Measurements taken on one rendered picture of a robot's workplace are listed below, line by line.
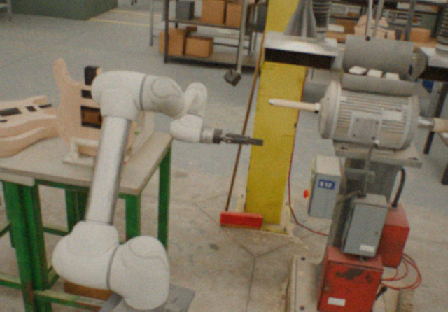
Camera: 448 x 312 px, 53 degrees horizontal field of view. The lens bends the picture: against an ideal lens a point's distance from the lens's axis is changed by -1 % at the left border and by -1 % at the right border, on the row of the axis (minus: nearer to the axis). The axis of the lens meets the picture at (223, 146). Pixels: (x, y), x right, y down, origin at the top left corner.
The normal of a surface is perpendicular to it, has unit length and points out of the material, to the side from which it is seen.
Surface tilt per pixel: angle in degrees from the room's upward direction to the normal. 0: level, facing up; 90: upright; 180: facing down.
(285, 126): 90
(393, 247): 90
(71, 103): 90
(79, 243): 51
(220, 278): 0
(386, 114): 62
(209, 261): 0
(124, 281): 84
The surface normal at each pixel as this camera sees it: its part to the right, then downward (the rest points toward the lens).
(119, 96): 0.00, -0.04
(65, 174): 0.08, -0.90
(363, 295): -0.17, 0.41
